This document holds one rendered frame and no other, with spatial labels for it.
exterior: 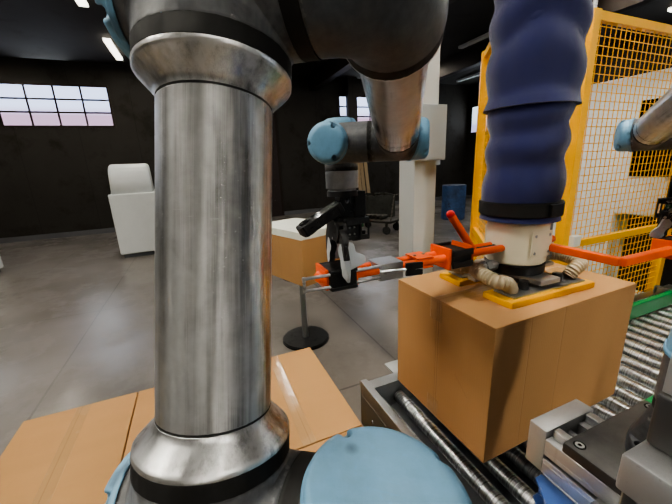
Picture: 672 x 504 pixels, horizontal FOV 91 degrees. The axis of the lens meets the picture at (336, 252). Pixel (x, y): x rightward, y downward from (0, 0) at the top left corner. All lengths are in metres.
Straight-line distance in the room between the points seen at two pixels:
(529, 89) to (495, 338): 0.62
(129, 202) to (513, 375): 6.43
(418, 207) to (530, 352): 1.25
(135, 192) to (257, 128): 6.58
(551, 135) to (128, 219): 6.46
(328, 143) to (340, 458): 0.49
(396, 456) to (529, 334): 0.74
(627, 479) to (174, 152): 0.41
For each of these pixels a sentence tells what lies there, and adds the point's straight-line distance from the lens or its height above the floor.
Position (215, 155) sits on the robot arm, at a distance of 0.24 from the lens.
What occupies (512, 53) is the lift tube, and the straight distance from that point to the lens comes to 1.06.
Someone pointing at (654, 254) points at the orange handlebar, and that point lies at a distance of 1.16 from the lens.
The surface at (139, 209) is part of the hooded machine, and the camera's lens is 6.79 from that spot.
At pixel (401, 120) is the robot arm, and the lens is 0.47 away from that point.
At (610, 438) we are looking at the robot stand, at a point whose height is 1.04.
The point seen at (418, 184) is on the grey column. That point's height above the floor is 1.33.
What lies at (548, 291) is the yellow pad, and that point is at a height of 1.10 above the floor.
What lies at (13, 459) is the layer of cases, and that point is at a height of 0.54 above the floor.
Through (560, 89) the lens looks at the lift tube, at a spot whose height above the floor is 1.63.
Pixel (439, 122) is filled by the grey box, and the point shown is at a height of 1.67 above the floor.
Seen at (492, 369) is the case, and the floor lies 0.97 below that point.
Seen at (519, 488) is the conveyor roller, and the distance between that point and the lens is 1.29.
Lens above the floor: 1.47
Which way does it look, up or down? 15 degrees down
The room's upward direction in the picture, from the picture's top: 2 degrees counter-clockwise
